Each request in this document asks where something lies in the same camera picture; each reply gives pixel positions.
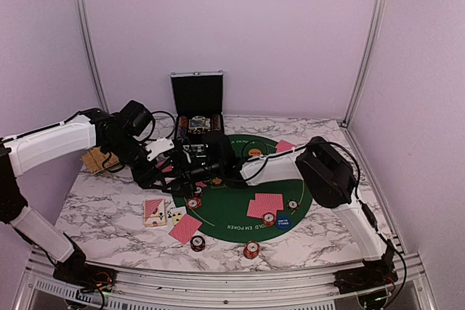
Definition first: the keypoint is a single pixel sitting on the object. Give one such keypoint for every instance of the woven bamboo tray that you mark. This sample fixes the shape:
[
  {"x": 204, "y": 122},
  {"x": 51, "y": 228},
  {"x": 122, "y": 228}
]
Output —
[{"x": 96, "y": 161}]

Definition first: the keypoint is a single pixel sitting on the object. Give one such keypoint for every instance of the blue small blind button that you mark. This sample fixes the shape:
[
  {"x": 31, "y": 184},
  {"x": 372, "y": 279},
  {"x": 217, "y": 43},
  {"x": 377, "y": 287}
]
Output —
[{"x": 283, "y": 222}]

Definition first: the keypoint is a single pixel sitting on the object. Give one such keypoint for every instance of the red-backed card off mat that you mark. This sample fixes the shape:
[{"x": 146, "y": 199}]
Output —
[{"x": 185, "y": 229}]

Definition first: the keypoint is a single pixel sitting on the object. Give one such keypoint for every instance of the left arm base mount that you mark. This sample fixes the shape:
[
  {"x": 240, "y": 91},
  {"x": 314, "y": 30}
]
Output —
[{"x": 90, "y": 277}]

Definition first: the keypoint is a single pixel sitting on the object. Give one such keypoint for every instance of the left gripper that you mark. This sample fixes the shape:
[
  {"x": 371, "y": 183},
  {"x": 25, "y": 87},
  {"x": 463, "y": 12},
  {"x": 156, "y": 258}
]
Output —
[{"x": 143, "y": 177}]

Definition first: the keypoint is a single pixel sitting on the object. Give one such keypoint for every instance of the red-backed card deck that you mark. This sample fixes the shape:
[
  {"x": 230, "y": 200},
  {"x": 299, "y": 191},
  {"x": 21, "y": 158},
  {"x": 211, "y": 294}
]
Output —
[{"x": 164, "y": 168}]

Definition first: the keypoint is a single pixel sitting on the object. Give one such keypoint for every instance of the aluminium frame post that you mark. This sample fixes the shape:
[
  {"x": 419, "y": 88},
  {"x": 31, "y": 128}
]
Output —
[
  {"x": 362, "y": 73},
  {"x": 90, "y": 54}
]

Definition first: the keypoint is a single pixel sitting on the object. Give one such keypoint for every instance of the red-backed card seat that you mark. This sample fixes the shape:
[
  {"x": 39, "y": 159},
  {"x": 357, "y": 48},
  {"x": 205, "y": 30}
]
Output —
[{"x": 257, "y": 208}]

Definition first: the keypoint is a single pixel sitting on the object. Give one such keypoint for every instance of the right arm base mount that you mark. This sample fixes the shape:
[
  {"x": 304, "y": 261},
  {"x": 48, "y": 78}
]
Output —
[{"x": 359, "y": 279}]

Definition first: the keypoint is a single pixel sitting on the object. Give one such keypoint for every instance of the left aluminium frame post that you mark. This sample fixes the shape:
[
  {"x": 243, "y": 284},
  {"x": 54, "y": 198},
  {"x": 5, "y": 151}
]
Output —
[{"x": 90, "y": 54}]

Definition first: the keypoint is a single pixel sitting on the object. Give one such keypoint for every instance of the five of clubs card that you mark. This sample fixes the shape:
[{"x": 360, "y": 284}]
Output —
[{"x": 174, "y": 216}]

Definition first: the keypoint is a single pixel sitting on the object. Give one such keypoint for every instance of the brown purple chip row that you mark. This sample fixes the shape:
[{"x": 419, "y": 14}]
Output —
[{"x": 182, "y": 127}]

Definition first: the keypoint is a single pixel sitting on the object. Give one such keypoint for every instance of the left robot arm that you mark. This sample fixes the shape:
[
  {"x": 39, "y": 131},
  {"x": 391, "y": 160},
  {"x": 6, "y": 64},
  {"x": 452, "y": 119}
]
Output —
[{"x": 23, "y": 152}]

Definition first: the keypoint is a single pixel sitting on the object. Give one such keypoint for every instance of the aluminium poker chip case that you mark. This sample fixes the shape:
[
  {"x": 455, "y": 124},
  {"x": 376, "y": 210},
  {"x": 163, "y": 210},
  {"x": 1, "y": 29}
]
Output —
[{"x": 197, "y": 93}]

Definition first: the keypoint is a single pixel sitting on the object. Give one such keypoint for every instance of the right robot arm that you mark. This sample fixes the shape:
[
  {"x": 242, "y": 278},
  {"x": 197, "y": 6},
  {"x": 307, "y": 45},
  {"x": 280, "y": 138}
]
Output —
[{"x": 331, "y": 178}]

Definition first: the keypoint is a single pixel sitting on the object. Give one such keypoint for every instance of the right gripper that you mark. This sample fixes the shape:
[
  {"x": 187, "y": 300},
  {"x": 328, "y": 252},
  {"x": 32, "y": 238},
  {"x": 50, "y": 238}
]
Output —
[{"x": 187, "y": 182}]

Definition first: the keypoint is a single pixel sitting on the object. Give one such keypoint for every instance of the dark 100 chip stack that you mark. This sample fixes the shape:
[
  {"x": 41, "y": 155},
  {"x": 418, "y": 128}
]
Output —
[{"x": 197, "y": 243}]

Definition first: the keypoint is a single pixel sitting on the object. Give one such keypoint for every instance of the red-backed card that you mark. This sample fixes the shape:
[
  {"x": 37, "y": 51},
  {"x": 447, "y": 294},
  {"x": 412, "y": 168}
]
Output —
[
  {"x": 268, "y": 202},
  {"x": 283, "y": 146}
]

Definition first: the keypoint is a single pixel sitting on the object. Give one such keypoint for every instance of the card deck box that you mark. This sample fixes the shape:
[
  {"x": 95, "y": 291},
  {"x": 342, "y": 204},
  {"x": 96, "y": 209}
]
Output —
[{"x": 154, "y": 213}]

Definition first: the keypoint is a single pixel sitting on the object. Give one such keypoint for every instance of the orange round dealer button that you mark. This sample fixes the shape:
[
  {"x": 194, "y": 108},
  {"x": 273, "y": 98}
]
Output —
[{"x": 254, "y": 152}]

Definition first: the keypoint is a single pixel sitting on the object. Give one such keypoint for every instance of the right aluminium frame post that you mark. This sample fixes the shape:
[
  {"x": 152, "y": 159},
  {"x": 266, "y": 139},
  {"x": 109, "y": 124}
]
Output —
[{"x": 362, "y": 73}]

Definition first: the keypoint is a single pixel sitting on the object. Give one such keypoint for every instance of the round green poker mat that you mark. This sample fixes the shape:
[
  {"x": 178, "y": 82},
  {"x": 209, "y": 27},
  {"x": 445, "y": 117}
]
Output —
[{"x": 223, "y": 211}]

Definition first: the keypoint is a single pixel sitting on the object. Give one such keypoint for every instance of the red 5 chips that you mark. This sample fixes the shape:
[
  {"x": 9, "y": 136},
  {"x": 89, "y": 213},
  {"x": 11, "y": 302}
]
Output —
[
  {"x": 193, "y": 203},
  {"x": 269, "y": 219}
]

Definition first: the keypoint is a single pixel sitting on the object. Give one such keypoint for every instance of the dark brown chip row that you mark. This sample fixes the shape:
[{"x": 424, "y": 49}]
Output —
[{"x": 216, "y": 123}]

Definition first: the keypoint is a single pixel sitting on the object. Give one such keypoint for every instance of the red 5 chip stack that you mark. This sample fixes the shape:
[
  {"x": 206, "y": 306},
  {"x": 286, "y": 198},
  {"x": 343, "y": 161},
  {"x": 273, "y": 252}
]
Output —
[{"x": 251, "y": 250}]

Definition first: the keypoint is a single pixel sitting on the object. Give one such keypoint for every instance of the blue card deck in case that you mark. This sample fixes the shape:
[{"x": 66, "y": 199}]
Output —
[{"x": 199, "y": 124}]

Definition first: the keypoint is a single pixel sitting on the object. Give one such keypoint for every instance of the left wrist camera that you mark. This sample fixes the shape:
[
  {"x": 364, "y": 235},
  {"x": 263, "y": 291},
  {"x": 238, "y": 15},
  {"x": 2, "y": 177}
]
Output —
[{"x": 157, "y": 147}]

